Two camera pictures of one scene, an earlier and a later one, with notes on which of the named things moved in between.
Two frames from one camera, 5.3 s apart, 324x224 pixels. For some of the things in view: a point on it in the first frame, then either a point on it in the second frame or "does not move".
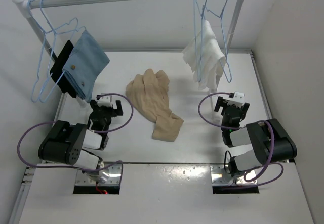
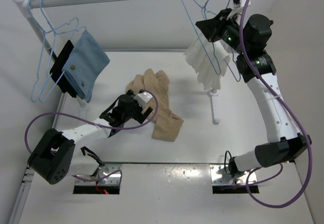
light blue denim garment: (85, 61) does not move
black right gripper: (221, 102) → (219, 21)
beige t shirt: (148, 92) does not move
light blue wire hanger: (199, 22) → (202, 37)
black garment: (57, 74) does not move
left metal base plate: (114, 178) does not move
